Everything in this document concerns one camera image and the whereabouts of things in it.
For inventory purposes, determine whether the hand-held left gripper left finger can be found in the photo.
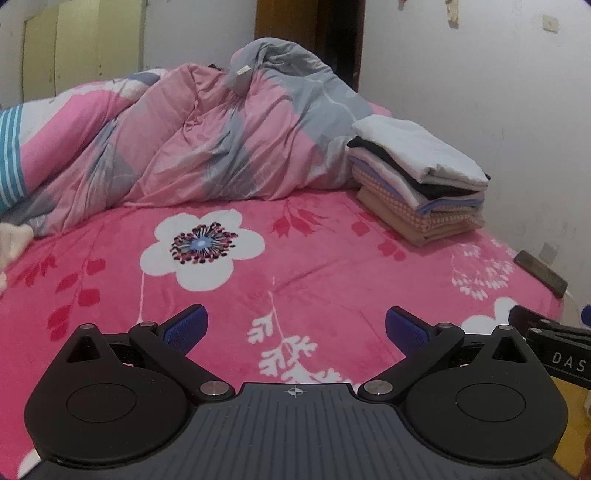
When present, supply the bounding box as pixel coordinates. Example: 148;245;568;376
65;304;234;401

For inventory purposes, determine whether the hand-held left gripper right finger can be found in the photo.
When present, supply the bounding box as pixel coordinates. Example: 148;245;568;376
358;306;529;401

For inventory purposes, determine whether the white shirt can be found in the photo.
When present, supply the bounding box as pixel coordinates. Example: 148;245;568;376
347;115;490;190

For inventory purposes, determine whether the stack of folded clothes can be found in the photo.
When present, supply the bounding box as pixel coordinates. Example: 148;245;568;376
348;150;485;217

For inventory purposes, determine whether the dark rectangular object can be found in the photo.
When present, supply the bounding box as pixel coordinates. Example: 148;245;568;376
513;249;568;298

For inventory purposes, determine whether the folded tan garment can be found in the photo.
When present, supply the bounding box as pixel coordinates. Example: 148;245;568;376
356;187;485;247

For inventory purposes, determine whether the pink floral bed sheet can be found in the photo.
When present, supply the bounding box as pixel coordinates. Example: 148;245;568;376
0;102;566;480

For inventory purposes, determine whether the folded black garment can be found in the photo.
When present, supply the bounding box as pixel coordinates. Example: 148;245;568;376
348;145;485;201

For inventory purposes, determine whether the pink grey floral quilt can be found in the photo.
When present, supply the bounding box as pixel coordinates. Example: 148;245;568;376
0;38;375;238

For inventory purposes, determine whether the cream fleece cloth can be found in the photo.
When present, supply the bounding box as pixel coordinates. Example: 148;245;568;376
0;222;35;296

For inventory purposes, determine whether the teal pink plush blanket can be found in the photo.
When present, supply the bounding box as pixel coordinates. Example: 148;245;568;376
0;68;169;210

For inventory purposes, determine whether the pale yellow wardrobe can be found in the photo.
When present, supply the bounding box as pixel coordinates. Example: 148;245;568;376
21;0;148;100

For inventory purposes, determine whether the wooden door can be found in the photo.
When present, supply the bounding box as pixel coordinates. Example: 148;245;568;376
255;0;365;100

